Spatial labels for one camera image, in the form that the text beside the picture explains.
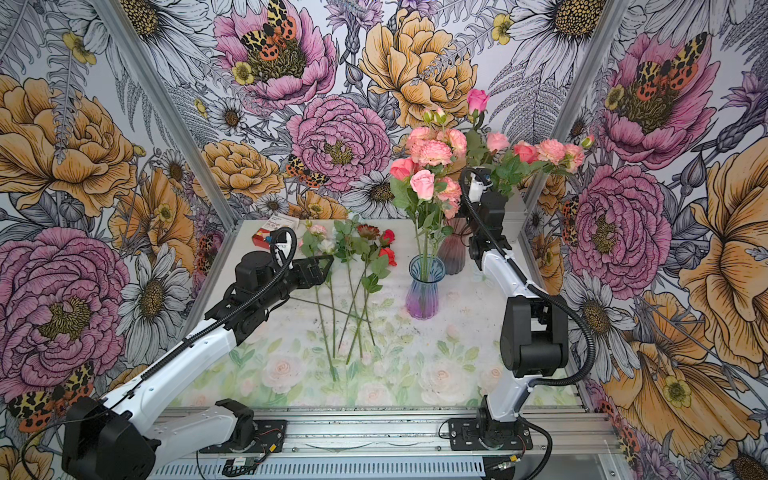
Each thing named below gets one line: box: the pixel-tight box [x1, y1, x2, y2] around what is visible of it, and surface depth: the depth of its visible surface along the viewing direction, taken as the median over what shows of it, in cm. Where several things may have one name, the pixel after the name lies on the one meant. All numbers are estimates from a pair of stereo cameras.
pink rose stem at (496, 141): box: [474, 131, 511, 181], surface depth 85 cm
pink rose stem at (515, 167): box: [491, 141, 539, 199], surface depth 83 cm
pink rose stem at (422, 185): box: [410, 170, 435, 259], surface depth 66 cm
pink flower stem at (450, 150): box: [431, 128, 468, 259], surface depth 70 cm
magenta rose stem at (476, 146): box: [466, 89, 490, 171], surface depth 73 cm
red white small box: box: [252, 213, 299, 249], surface depth 118 cm
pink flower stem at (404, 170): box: [390, 157, 423, 259], surface depth 78 cm
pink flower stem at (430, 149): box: [408, 108, 453, 258], surface depth 69 cm
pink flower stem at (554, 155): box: [531, 134, 595, 178], surface depth 80 cm
